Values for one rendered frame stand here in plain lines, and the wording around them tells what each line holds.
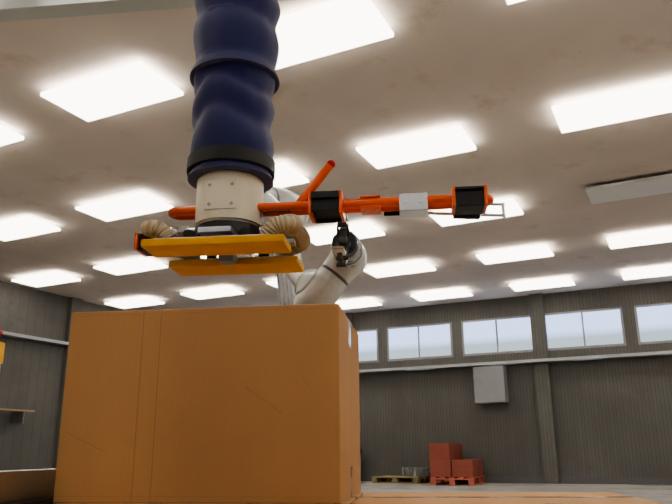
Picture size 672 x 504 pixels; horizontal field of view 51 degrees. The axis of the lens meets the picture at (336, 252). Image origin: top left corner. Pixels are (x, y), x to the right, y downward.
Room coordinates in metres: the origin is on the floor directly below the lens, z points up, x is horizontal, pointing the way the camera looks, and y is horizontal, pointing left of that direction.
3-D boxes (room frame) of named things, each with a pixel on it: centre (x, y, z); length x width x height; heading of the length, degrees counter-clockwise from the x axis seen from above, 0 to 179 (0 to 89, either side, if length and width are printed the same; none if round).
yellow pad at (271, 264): (1.77, 0.26, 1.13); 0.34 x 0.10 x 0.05; 83
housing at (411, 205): (1.62, -0.19, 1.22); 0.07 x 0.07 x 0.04; 83
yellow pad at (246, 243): (1.58, 0.28, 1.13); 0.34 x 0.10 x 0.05; 83
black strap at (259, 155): (1.68, 0.27, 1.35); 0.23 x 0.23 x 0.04
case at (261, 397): (1.68, 0.27, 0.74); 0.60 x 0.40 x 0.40; 82
